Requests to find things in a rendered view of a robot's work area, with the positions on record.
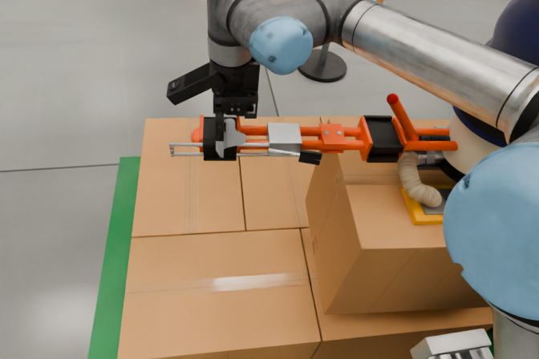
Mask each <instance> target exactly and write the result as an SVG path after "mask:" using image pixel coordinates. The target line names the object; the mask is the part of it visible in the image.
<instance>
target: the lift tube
mask: <svg viewBox="0 0 539 359"><path fill-rule="evenodd" d="M485 45H486V46H490V47H491V48H494V49H496V50H499V51H502V52H504V53H506V54H510V55H512V56H514V57H516V58H519V59H522V60H524V61H526V62H528V63H532V64H534V65H536V66H539V0H511V1H510V2H509V3H508V5H507V6H506V7H505V8H504V10H503V11H502V13H501V14H500V17H499V18H498V19H497V22H496V25H495V29H494V32H493V37H492V38H491V39H490V40H488V41H487V42H486V43H485ZM452 107H453V110H454V112H455V113H456V115H457V117H458V118H459V119H460V121H461V122H462V123H463V124H464V125H465V126H466V127H467V128H468V129H469V130H470V131H472V132H473V133H475V134H476V135H478V136H479V137H481V138H482V139H484V140H486V141H488V142H490V143H492V144H494V145H496V146H498V147H506V146H507V145H508V144H507V143H506V142H504V141H501V140H499V139H496V138H494V137H492V136H491V135H488V134H486V133H485V132H483V131H482V130H480V129H479V128H478V127H476V126H474V125H473V124H472V123H471V122H470V121H469V120H467V118H466V117H465V116H464V115H463V114H462V112H461V111H460V109H459V108H458V107H455V106H453V105H452Z"/></svg>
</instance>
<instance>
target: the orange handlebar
mask: <svg viewBox="0 0 539 359"><path fill-rule="evenodd" d="M199 130H200V127H197V128H195V129H194V130H193V131H192V135H191V140H192V143H199ZM415 131H416V133H417V135H418V136H420V135H446V136H448V135H449V133H450V129H449V128H415ZM300 132H301V136H317V137H318V140H316V139H302V147H301V148H300V149H303V150H321V153H343V150H358V151H363V150H364V149H365V146H366V144H365V141H364V140H345V137H360V135H361V128H360V127H342V124H341V123H320V124H319V127H300ZM241 133H243V134H245V135H251V136H267V126H241ZM245 142H246V143H269V140H268V139H247V140H246V141H245ZM240 149H241V150H269V147H240ZM404 150H405V151H456V150H458V145H457V143H456V142H455V141H410V140H407V146H406V148H405V149H404Z"/></svg>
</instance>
